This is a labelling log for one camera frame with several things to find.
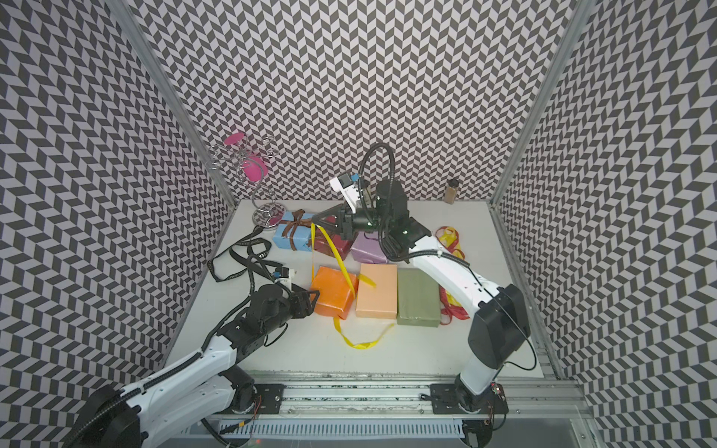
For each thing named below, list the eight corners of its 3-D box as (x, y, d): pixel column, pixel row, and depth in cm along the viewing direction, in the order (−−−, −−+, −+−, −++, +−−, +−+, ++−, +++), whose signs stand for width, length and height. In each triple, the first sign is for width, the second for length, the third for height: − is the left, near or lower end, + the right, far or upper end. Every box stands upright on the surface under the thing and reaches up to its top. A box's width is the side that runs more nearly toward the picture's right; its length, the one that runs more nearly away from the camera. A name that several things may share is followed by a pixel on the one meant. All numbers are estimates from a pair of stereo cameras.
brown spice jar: (445, 207, 120) (450, 188, 111) (443, 198, 123) (448, 179, 115) (454, 207, 120) (460, 188, 111) (451, 198, 123) (457, 179, 115)
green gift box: (397, 327, 87) (399, 319, 82) (394, 277, 98) (395, 268, 94) (440, 327, 87) (444, 319, 82) (432, 277, 98) (435, 268, 93)
